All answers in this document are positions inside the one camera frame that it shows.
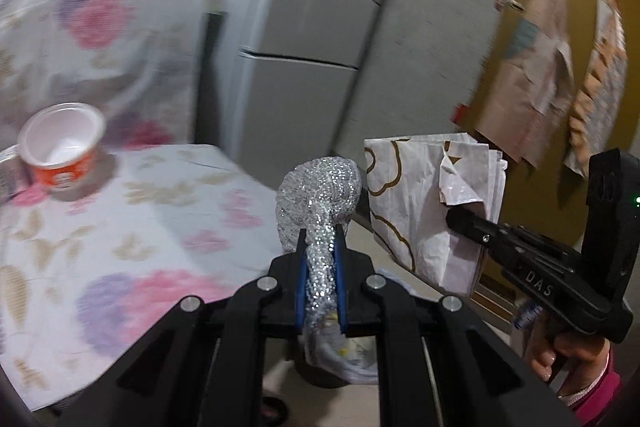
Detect grey refrigerator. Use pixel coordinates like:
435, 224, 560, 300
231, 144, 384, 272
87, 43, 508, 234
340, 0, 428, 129
200, 0, 518, 228

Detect white paper bag brown pattern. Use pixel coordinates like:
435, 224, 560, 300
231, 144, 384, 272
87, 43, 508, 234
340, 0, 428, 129
363, 133, 509, 298

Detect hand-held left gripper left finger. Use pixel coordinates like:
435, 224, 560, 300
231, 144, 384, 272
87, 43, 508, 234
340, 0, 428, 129
55, 229, 308, 427

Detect red and white noodle cup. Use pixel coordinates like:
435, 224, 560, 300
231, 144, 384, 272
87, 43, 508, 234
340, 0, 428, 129
17, 103, 107, 194

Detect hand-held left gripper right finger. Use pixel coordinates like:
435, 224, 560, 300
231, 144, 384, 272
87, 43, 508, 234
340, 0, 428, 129
332, 227, 586, 427

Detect silver glitter scouring cloth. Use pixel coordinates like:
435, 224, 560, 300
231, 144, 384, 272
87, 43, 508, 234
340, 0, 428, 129
276, 155, 363, 323

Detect person's right forearm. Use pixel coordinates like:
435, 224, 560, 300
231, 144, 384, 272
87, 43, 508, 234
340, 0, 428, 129
557, 352, 631, 427

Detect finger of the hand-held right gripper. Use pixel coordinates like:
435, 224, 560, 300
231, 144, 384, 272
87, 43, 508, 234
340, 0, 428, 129
445, 204, 506, 253

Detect paper wall calendar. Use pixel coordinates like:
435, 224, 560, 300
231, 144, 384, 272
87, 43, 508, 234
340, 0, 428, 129
565, 0, 628, 178
472, 0, 576, 168

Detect floral cloth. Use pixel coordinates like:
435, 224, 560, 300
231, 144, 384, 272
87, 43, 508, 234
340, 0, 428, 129
0, 0, 301, 413

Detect person's right hand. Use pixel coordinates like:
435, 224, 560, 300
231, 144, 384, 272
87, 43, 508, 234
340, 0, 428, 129
522, 329, 612, 400

